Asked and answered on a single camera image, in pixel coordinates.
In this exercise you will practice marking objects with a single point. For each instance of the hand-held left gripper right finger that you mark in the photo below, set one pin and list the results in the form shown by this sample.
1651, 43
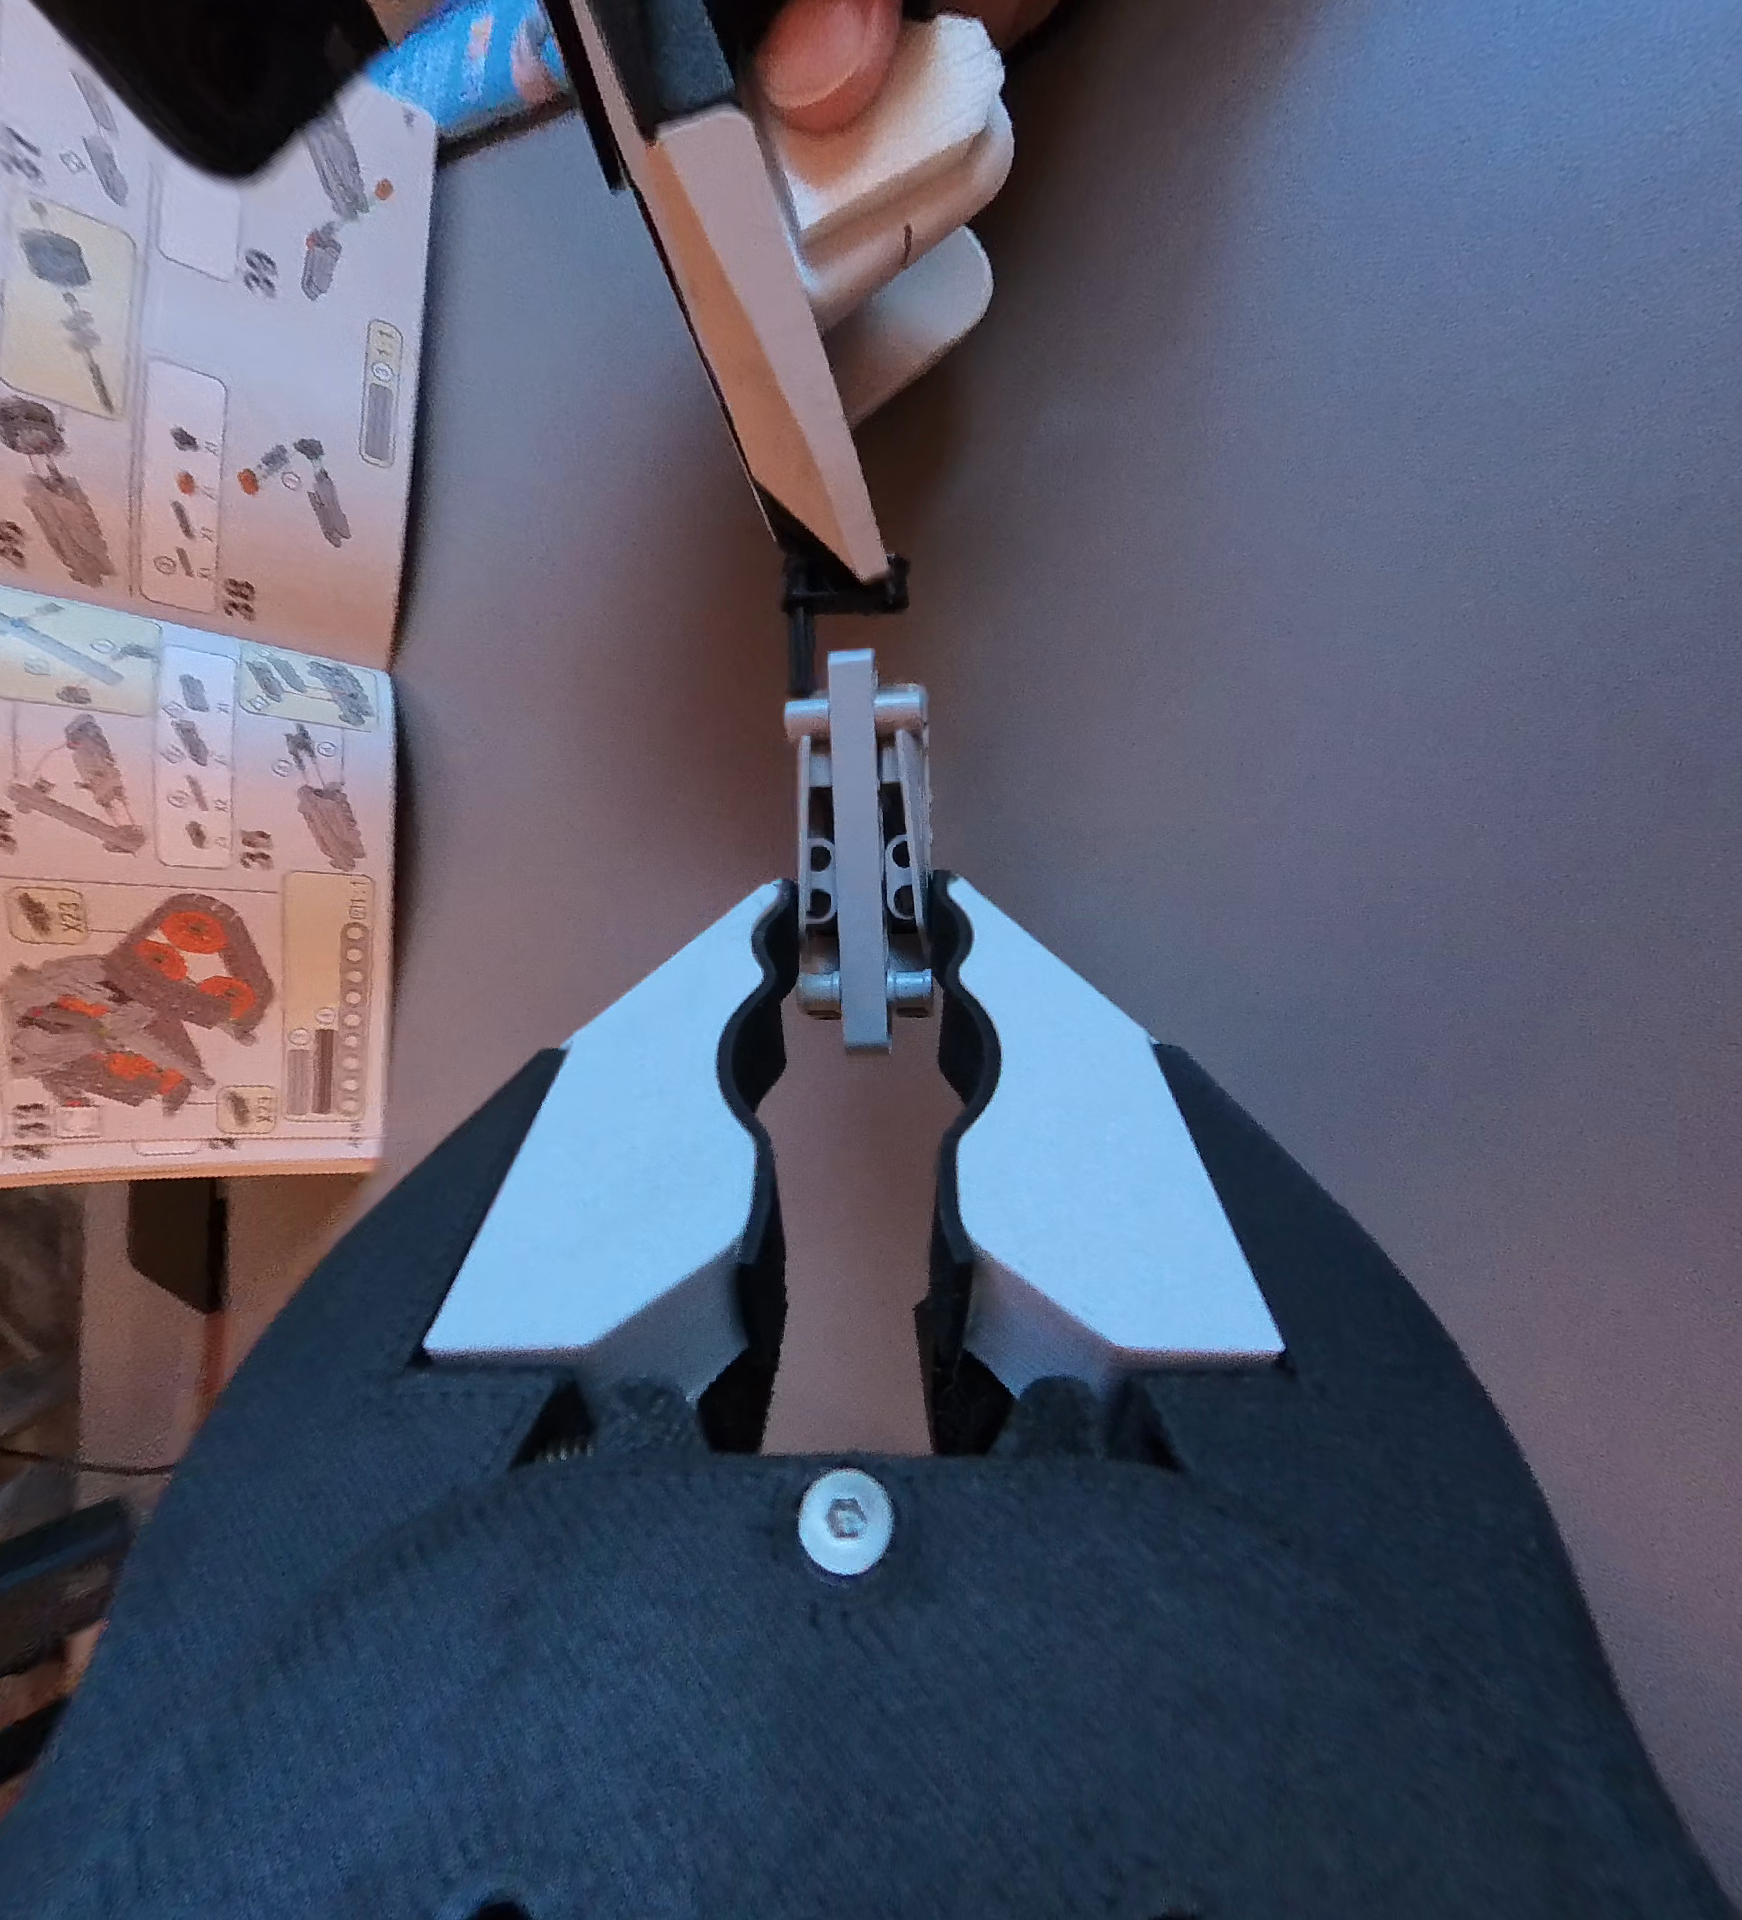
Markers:
1097, 1185

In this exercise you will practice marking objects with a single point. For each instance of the grey toy brick assembly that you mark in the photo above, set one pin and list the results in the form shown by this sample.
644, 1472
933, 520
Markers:
859, 841

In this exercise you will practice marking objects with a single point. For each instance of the toy brick instruction booklet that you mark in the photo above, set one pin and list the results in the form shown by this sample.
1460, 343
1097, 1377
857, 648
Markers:
138, 675

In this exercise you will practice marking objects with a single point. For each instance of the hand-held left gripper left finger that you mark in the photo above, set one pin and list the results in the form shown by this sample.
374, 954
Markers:
618, 1185

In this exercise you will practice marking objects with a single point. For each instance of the person's right hand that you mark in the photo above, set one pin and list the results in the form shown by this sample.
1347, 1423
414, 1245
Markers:
825, 60

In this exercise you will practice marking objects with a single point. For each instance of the black toy brick connector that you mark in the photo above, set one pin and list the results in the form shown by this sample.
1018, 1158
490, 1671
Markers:
834, 592

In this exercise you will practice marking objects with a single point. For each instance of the blue printed package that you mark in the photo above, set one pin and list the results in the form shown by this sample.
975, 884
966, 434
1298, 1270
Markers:
467, 60

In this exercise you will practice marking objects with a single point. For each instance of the grey desk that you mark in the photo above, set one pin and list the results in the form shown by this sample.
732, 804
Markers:
1412, 750

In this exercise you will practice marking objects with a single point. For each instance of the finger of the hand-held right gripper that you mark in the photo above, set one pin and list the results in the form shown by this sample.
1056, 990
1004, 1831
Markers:
759, 330

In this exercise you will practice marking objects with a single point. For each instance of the black device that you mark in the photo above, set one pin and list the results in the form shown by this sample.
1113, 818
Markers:
0, 1590

